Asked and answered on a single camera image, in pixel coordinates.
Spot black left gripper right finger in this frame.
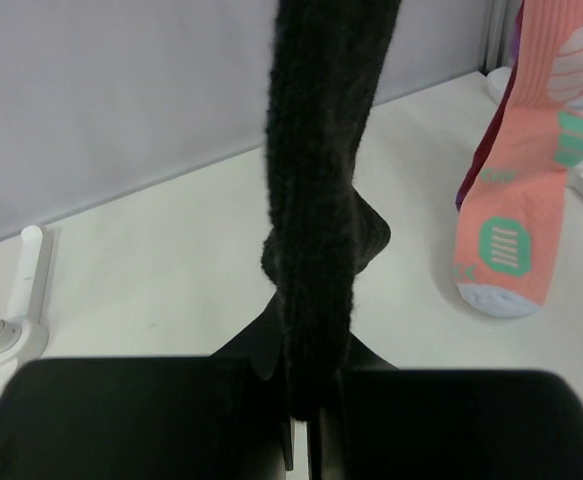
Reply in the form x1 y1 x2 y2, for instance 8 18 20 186
307 338 583 480

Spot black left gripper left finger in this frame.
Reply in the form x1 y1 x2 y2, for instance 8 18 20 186
0 300 293 479

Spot white grey rack pole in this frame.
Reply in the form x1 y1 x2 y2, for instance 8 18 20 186
0 225 53 367

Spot maroon purple sock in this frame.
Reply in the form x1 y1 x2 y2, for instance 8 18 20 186
455 2 524 210

